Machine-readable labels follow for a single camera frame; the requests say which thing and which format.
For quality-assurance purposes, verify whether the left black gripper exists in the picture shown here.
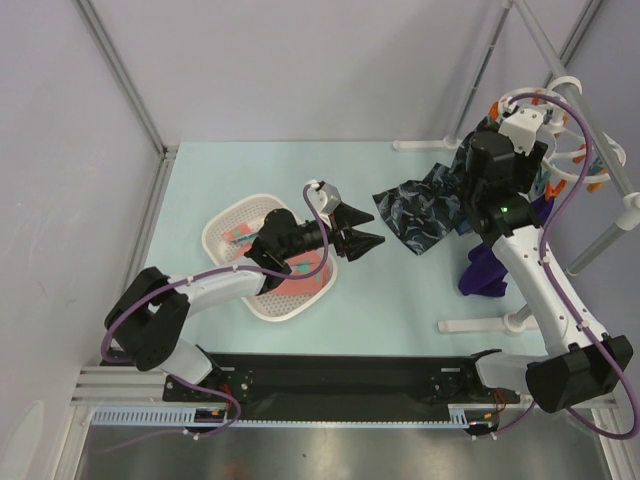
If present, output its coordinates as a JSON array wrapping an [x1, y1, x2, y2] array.
[[278, 202, 383, 261]]

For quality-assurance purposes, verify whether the white round clip hanger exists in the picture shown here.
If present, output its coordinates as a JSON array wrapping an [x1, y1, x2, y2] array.
[[487, 75, 626, 194]]

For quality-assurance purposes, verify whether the pink green patterned sock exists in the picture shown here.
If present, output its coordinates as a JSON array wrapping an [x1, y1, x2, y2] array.
[[272, 249, 335, 299]]

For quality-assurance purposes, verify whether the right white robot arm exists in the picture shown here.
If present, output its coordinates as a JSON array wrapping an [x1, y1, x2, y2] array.
[[461, 130, 633, 413]]

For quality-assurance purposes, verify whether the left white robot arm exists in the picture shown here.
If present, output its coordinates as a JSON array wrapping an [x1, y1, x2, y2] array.
[[101, 203, 385, 400]]

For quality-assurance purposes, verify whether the dark patterned cloth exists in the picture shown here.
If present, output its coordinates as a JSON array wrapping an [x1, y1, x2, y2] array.
[[373, 116, 499, 255]]

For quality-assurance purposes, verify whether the purple cloth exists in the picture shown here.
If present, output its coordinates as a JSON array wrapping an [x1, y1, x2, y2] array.
[[458, 194, 554, 298]]

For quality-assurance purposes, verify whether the white perforated plastic basket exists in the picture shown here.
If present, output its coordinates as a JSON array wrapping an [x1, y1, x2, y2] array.
[[201, 194, 338, 322]]

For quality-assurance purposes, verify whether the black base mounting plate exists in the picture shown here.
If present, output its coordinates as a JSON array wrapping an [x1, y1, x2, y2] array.
[[162, 352, 521, 421]]

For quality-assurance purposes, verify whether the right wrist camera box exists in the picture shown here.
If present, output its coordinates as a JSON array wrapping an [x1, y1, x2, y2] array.
[[498, 105, 545, 156]]

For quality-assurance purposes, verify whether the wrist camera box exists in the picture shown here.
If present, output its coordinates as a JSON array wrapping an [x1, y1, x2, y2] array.
[[306, 180, 342, 219], [498, 105, 545, 156]]

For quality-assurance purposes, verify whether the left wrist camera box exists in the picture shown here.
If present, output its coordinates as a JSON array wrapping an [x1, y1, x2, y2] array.
[[306, 180, 342, 219]]

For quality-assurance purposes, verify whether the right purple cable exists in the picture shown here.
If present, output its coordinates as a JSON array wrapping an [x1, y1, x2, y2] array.
[[472, 97, 640, 441]]

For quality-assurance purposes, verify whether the grey drying rack frame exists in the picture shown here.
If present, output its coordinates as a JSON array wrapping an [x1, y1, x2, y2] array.
[[392, 1, 639, 335]]

